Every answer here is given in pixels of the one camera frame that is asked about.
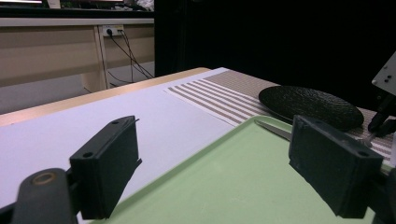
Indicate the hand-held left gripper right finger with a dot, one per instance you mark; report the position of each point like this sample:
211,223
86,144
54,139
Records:
333,168

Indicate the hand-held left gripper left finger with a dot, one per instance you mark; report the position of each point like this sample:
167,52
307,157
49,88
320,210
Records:
106,168

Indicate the black textured round plate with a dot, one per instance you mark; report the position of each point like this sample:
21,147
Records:
311,104

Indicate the silver table knife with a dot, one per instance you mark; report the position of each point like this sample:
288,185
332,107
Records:
274,129

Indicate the light green plastic tray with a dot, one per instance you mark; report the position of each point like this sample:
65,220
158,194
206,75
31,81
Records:
224,180

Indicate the light wooden table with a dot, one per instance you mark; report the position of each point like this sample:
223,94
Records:
62,104

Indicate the striped beige placemat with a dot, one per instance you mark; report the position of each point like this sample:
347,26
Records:
224,96

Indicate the beige wooden desk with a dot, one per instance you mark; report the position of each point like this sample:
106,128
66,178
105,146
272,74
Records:
46,46

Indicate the black curtain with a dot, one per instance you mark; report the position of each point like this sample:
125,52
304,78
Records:
249,37

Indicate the white wall power socket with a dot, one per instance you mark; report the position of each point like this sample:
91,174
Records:
115,30

